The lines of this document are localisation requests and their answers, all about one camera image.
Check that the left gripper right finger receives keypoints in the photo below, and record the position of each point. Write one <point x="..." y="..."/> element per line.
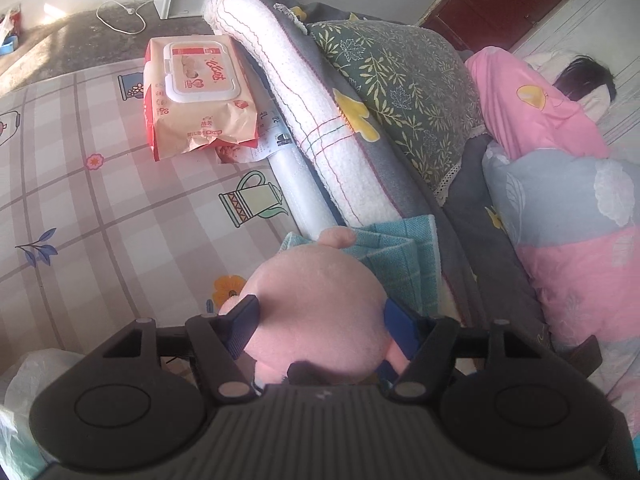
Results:
<point x="428" y="345"/>

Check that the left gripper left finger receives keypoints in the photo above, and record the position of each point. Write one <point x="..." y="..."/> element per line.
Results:
<point x="216" y="343"/>

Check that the pink plush toy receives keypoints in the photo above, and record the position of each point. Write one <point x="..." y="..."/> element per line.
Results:
<point x="322" y="306"/>

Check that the teal checked towel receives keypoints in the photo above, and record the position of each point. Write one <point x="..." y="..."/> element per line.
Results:
<point x="398" y="260"/>

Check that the white tied plastic bag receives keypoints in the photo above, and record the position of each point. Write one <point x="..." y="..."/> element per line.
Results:
<point x="20" y="385"/>

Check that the red wet wipes pack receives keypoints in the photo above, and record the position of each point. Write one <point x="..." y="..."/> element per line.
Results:
<point x="196" y="95"/>

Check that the green leaf patterned pillow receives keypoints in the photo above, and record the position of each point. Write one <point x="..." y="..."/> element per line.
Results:
<point x="416" y="86"/>

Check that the white rolled checked blanket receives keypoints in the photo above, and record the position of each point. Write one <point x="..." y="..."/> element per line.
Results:
<point x="365" y="176"/>

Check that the sleeping person's head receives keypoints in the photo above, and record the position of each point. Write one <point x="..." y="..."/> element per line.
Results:
<point x="579" y="77"/>

